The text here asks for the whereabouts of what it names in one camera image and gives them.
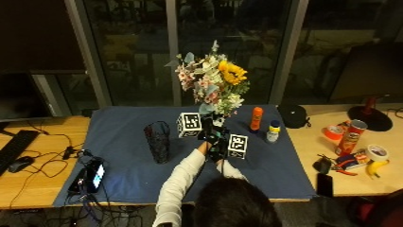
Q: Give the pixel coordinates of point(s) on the person's left hand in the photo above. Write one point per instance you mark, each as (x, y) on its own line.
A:
(207, 135)

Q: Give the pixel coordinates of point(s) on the blue table cloth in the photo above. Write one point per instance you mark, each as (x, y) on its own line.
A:
(269, 164)

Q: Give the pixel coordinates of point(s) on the person's right hand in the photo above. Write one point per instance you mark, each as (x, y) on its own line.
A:
(219, 147)

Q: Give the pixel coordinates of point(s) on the black keyboard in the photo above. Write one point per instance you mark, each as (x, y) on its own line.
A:
(15, 148)

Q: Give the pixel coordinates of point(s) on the orange bottle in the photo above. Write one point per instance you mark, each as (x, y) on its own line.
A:
(256, 118)

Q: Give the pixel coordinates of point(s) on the phone with lit screen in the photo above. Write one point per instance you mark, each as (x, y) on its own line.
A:
(96, 178)

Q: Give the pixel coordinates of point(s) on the black round pouch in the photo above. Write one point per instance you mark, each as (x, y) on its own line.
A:
(293, 116)

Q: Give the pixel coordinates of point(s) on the black computer mouse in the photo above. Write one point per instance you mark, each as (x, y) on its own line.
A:
(21, 164)

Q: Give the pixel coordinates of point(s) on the orange tape roll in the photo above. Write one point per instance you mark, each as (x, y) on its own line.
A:
(335, 132)

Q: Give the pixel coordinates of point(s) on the red chips can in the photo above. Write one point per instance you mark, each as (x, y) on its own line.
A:
(350, 138)

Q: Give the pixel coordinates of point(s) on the white tape roll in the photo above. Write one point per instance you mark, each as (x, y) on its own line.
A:
(377, 153)

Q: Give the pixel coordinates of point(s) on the black stand with red pole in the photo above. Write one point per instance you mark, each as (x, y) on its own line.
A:
(370, 116)

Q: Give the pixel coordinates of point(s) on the black phone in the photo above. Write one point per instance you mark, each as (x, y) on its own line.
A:
(325, 185)

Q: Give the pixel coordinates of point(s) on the white marker cube left glove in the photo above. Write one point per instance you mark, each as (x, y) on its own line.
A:
(190, 125)

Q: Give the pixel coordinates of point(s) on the white marker cube right glove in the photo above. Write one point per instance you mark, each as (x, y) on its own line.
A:
(237, 146)

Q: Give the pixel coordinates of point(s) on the yellow banana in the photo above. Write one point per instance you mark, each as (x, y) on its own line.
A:
(374, 168)

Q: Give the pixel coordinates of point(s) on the small black pouch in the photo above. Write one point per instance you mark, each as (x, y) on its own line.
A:
(323, 165)

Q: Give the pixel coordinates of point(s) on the colourful snack packet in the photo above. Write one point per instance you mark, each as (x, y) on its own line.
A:
(356, 158)

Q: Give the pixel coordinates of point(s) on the dark monitor on red stand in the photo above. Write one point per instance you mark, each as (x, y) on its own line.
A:
(369, 72)

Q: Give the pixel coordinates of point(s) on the white bottle with blue cap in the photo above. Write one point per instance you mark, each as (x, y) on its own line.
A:
(273, 132)

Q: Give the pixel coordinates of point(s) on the mixed flower bouquet with sunflower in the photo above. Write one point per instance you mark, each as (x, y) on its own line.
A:
(216, 80)

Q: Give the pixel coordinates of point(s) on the white marker cube glove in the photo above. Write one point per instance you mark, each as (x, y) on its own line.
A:
(190, 125)
(237, 146)

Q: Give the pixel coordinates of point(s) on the black computer monitor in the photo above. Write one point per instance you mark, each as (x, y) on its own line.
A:
(21, 94)

